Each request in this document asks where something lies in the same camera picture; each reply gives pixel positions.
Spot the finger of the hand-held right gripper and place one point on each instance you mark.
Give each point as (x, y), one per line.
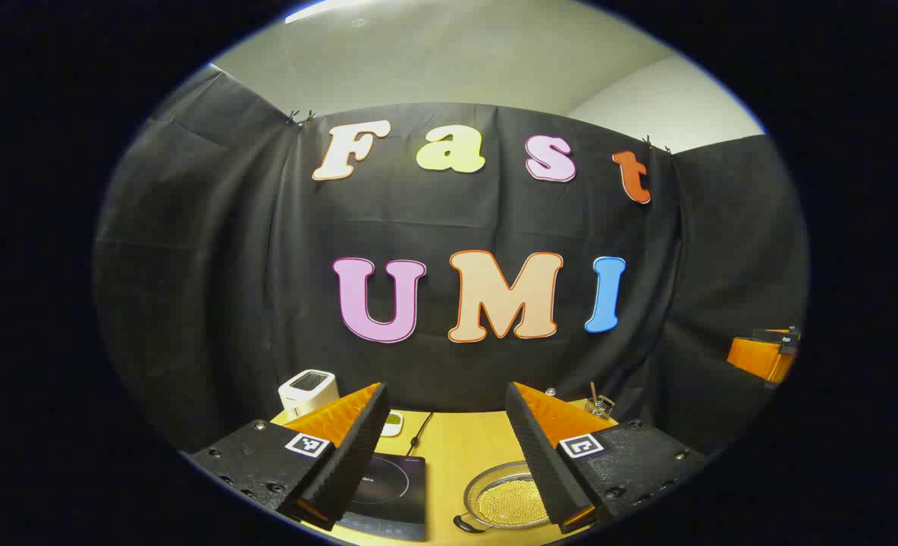
(756, 356)

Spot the small glass jar with stick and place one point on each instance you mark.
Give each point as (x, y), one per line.
(601, 406)

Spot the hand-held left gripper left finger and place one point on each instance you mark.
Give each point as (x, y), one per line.
(350, 462)

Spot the white compartment dish with beans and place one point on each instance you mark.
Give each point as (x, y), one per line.
(393, 423)

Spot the black backdrop cloth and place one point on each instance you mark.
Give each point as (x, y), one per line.
(267, 303)

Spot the white box appliance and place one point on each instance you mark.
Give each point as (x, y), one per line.
(309, 394)

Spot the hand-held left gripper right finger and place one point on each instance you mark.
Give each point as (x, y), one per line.
(547, 462)

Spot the heap of yellow soybeans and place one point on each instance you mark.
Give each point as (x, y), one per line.
(513, 504)

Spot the black induction cooktop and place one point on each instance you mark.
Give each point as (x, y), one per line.
(388, 493)

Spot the stainless steel pot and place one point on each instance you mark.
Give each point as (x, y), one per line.
(487, 485)

